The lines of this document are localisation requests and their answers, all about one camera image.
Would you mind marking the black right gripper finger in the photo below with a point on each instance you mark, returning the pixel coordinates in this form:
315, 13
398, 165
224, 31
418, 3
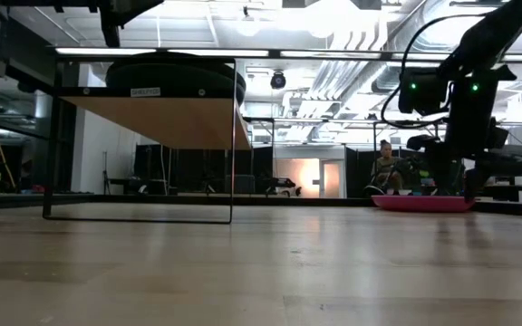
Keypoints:
440, 165
499, 167

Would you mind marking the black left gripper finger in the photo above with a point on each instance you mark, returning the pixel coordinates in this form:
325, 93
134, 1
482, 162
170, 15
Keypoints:
111, 34

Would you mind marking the magenta pink plate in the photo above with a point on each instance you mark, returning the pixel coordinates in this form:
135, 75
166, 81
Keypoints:
422, 204

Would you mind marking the dark green plate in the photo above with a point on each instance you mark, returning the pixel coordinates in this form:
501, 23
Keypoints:
175, 74

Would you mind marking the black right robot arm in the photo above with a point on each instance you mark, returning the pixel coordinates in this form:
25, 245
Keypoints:
496, 31

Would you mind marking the black background robot arm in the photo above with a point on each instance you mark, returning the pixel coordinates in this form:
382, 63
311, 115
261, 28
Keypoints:
283, 185

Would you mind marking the black metal shelf wood top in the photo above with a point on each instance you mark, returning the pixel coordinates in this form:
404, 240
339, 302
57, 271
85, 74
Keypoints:
161, 120

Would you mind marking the person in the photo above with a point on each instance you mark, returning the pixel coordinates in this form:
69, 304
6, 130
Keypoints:
387, 172

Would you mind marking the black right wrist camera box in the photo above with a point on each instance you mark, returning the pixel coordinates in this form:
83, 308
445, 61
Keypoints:
422, 93

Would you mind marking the black overhead frame bar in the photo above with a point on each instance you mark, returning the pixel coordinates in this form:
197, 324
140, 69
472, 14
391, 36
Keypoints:
252, 53

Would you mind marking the black hanging ceiling camera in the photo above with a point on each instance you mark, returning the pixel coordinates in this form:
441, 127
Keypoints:
278, 80

